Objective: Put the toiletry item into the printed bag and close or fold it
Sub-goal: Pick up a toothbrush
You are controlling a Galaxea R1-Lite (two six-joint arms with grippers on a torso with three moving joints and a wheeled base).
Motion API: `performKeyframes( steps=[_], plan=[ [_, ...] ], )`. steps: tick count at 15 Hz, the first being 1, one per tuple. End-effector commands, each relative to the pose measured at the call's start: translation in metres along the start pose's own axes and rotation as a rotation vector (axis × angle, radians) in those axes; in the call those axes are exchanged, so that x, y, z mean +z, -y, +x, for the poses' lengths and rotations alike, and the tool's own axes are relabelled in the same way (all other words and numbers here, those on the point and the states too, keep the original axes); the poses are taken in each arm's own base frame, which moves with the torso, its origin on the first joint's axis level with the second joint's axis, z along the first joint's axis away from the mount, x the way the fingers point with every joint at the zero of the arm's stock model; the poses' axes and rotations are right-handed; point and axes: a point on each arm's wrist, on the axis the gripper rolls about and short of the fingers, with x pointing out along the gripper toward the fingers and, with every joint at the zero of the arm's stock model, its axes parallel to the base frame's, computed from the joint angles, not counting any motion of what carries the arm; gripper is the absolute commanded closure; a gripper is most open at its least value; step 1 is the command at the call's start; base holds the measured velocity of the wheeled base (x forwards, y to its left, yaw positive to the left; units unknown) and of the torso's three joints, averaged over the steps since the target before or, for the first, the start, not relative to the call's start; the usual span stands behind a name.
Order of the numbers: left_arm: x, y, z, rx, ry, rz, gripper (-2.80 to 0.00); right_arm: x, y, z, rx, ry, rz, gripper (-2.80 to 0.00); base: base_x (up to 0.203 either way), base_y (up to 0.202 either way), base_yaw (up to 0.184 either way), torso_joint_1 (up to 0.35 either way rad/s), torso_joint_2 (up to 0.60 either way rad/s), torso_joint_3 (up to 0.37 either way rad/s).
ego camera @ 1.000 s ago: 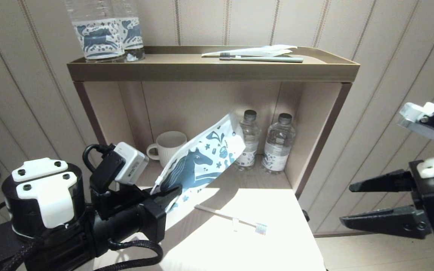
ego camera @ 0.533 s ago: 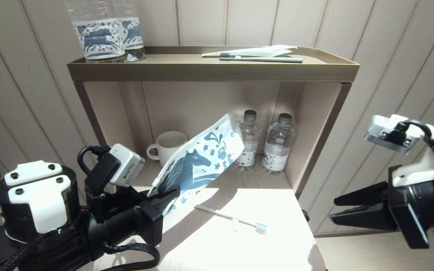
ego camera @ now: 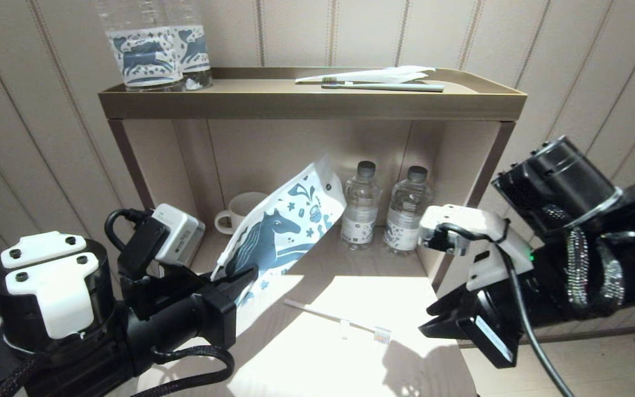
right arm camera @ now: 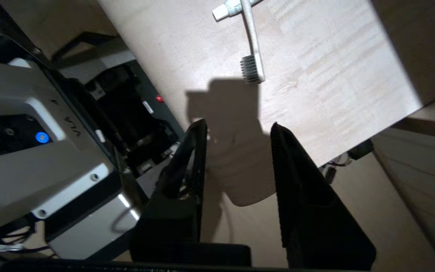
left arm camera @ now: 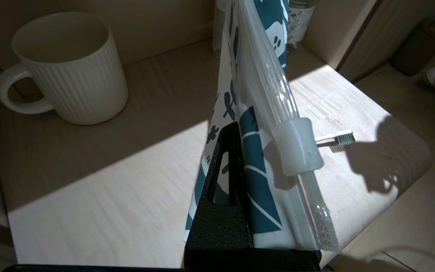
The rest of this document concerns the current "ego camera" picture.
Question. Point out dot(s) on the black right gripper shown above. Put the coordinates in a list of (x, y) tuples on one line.
[(488, 331)]

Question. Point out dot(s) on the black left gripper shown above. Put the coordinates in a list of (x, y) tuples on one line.
[(221, 320)]

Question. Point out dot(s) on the white blue patterned pouch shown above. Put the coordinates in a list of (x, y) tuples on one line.
[(284, 231)]

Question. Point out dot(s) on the pale toothbrush grey bristles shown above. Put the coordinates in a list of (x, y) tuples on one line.
[(323, 314)]

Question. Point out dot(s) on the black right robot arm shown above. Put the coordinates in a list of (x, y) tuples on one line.
[(560, 176)]

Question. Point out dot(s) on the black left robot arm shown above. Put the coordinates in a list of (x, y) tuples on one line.
[(157, 331)]

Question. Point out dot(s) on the white ribbed mug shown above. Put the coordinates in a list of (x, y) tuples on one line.
[(240, 207)]

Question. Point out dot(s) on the small grey-cap water bottle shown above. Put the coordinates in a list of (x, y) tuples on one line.
[(360, 220), (405, 226)]

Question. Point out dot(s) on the brown open shelf unit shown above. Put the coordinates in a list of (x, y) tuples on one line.
[(306, 105)]

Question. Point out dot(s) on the grey-green toothbrush dark bristles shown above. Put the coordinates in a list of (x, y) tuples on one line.
[(394, 87)]

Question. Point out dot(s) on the large deer-label water bottle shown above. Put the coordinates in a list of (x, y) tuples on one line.
[(196, 49), (141, 55)]

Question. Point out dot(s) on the white paper wrapper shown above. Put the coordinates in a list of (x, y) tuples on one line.
[(383, 74)]

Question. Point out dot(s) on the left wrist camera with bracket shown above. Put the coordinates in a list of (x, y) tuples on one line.
[(179, 231)]

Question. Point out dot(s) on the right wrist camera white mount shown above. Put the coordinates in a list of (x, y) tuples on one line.
[(477, 220)]

